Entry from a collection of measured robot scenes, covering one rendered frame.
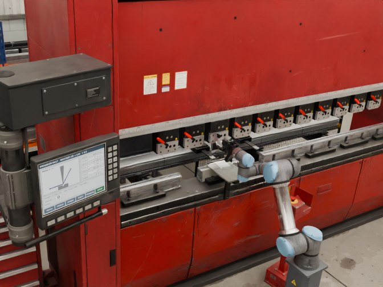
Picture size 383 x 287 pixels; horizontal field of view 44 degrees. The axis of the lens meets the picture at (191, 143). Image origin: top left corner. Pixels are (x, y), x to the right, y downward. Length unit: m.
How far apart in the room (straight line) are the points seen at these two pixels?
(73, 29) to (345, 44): 2.17
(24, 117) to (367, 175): 3.24
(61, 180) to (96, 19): 0.79
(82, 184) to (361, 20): 2.47
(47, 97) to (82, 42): 0.44
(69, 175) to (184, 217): 1.25
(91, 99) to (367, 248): 3.11
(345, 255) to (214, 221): 1.42
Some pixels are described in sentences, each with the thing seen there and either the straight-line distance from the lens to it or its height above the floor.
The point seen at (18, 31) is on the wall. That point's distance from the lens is 6.86.
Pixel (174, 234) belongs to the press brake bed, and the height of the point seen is 0.59.
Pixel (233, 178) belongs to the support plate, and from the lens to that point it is 3.23.
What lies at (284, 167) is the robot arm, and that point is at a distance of 2.72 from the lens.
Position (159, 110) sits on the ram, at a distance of 2.96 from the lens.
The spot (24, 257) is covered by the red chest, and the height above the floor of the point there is 0.56.
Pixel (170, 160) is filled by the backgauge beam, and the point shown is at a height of 0.95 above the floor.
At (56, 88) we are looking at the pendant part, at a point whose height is 1.89.
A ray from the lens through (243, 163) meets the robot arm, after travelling 3.02.
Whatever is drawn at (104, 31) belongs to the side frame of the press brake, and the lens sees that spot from 2.44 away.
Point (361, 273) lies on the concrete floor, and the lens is 4.31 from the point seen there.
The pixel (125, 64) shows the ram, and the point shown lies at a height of 1.80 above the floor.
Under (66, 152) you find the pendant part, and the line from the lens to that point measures 2.20.
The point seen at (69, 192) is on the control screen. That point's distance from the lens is 2.30.
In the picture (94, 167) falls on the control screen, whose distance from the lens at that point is 2.33.
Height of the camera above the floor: 2.58
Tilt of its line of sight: 26 degrees down
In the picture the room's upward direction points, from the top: 4 degrees clockwise
